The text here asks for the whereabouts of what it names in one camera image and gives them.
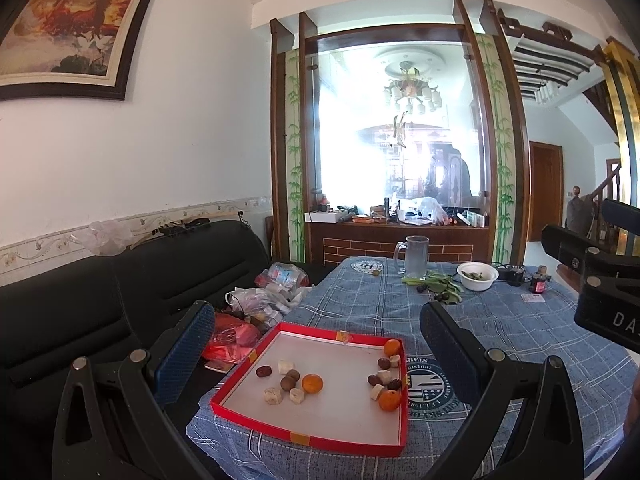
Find black sofa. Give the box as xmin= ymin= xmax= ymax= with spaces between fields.
xmin=0 ymin=220 xmax=326 ymax=480

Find red plastic bag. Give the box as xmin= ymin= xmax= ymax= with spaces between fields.
xmin=202 ymin=312 xmax=261 ymax=363

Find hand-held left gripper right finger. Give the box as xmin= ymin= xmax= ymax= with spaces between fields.
xmin=419 ymin=301 xmax=586 ymax=480

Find black cable bundle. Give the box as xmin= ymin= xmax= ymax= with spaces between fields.
xmin=150 ymin=217 xmax=211 ymax=238

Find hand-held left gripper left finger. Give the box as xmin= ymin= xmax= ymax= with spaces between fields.
xmin=50 ymin=300 xmax=217 ymax=480

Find crystal ceiling lamp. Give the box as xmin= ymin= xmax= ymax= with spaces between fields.
xmin=534 ymin=82 xmax=561 ymax=106

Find dark wooden ceiling beams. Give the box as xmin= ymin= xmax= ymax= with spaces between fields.
xmin=497 ymin=10 xmax=608 ymax=106

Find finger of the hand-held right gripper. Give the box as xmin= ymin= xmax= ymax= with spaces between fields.
xmin=541 ymin=223 xmax=627 ymax=292
xmin=601 ymin=198 xmax=640 ymax=241

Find golden door frame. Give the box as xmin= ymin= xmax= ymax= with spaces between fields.
xmin=602 ymin=37 xmax=640 ymax=256

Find wooden staircase railing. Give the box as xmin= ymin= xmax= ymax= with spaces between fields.
xmin=582 ymin=80 xmax=623 ymax=256

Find glass mug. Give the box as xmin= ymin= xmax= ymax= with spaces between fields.
xmin=392 ymin=235 xmax=431 ymax=276

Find stair newel post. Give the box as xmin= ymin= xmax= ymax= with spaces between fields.
xmin=567 ymin=186 xmax=596 ymax=241

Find wooden door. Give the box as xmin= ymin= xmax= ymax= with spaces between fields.
xmin=529 ymin=141 xmax=565 ymax=241

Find white plastic bags with packets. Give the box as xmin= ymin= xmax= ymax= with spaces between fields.
xmin=225 ymin=262 xmax=313 ymax=331

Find green vegetable pods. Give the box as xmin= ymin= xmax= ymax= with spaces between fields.
xmin=401 ymin=270 xmax=466 ymax=306

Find framed horse painting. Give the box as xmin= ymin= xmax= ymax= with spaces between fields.
xmin=0 ymin=0 xmax=163 ymax=102

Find blue plaid tablecloth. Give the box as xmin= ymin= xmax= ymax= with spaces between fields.
xmin=186 ymin=256 xmax=640 ymax=480

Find chandelier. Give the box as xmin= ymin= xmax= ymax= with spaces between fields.
xmin=382 ymin=60 xmax=443 ymax=116

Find clear plastic bag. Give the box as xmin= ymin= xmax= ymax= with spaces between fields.
xmin=75 ymin=219 xmax=133 ymax=257

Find wooden partition cabinet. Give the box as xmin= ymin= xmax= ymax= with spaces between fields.
xmin=270 ymin=0 xmax=531 ymax=268

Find white plastic bag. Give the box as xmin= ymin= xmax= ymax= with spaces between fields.
xmin=415 ymin=197 xmax=448 ymax=226

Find dark bottle with red label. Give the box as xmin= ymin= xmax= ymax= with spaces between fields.
xmin=530 ymin=265 xmax=551 ymax=295

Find red shallow box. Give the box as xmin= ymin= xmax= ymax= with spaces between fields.
xmin=210 ymin=322 xmax=408 ymax=458

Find white bowl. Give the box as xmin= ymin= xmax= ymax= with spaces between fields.
xmin=456 ymin=261 xmax=500 ymax=292

